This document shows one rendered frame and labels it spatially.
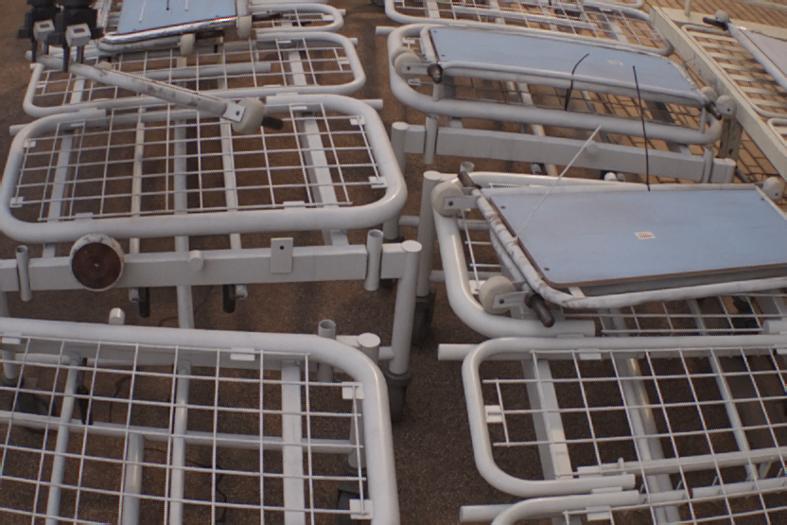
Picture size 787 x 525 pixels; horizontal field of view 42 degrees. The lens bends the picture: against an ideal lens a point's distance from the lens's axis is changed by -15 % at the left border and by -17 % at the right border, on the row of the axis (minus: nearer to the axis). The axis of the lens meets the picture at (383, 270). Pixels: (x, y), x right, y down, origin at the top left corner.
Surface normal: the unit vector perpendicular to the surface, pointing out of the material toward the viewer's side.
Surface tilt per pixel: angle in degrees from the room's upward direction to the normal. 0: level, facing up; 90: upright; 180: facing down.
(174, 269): 90
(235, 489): 0
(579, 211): 5
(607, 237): 5
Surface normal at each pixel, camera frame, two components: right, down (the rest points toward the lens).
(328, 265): 0.17, 0.57
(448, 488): 0.07, -0.83
